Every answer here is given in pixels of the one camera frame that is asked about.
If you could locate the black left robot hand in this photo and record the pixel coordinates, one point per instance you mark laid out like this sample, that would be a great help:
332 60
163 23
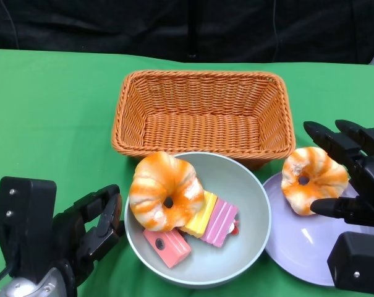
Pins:
97 244

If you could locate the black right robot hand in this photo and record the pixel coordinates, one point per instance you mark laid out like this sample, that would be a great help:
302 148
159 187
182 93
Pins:
369 173

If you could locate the coral cake with black dot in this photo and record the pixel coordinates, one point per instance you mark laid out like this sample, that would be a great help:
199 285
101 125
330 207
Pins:
171 250

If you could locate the yellow striped cake slice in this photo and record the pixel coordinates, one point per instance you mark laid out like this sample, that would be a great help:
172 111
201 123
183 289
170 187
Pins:
200 219

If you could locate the pink striped cake slice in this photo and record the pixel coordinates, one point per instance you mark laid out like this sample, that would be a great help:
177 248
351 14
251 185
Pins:
219 226

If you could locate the pale green bowl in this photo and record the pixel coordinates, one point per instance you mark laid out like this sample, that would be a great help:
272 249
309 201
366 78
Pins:
236 191

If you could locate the chocolate cake with cherries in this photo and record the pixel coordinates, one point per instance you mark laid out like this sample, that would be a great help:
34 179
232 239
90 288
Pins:
233 227

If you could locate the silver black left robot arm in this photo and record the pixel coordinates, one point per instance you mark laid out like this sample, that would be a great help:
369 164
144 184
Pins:
32 287

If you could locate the lavender round plate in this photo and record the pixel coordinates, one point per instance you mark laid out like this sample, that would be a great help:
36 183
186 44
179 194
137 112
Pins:
298 241

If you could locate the orange wicker basket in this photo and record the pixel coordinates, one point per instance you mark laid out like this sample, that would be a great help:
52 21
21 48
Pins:
202 130

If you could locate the green tablecloth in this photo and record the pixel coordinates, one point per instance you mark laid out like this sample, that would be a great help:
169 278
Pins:
50 108

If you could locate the black curtain backdrop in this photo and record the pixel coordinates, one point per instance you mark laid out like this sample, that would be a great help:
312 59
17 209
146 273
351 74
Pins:
112 28

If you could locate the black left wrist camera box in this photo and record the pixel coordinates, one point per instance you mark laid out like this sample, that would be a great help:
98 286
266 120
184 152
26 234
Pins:
26 226

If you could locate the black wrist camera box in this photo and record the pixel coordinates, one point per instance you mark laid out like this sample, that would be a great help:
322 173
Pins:
26 226
356 263

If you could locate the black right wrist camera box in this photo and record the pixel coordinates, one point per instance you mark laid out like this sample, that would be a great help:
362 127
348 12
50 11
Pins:
356 263

